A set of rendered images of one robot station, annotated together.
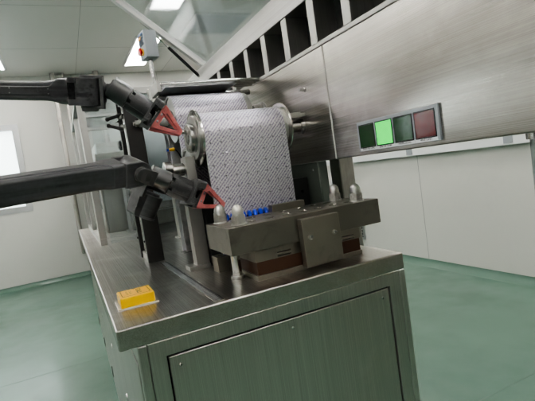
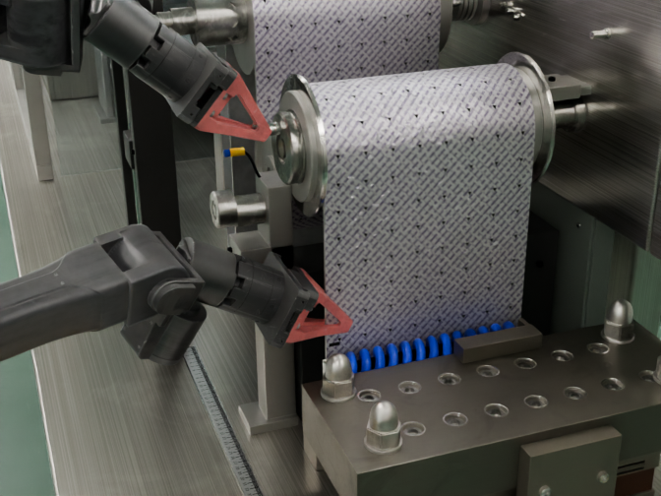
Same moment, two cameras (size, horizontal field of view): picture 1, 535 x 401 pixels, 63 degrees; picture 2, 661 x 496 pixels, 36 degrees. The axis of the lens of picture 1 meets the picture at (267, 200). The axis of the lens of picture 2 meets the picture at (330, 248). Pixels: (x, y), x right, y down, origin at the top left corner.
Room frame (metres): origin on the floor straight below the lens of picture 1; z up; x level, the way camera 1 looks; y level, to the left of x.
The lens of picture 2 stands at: (0.18, 0.05, 1.59)
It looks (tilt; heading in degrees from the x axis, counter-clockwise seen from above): 25 degrees down; 5
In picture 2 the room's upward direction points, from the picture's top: 1 degrees counter-clockwise
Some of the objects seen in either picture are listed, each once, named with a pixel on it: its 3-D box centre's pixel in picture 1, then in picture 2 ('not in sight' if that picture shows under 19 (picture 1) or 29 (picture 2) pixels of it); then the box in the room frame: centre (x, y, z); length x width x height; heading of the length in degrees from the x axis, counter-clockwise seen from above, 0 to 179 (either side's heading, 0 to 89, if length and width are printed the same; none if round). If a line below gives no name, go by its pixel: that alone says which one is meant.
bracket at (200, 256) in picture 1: (189, 213); (262, 307); (1.17, 0.22, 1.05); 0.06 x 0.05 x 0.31; 115
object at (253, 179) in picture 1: (253, 184); (428, 278); (1.15, 0.03, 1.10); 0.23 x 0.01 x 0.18; 115
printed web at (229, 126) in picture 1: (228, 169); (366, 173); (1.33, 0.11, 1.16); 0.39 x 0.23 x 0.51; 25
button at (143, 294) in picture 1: (135, 297); not in sight; (0.92, 0.31, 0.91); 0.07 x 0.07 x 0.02; 25
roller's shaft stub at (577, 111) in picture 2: (291, 127); (548, 115); (1.28, -0.10, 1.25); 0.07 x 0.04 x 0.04; 115
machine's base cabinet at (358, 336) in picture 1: (180, 330); not in sight; (2.03, 0.51, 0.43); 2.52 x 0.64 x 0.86; 25
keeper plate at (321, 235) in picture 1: (321, 239); (568, 488); (0.98, -0.11, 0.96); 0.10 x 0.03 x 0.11; 115
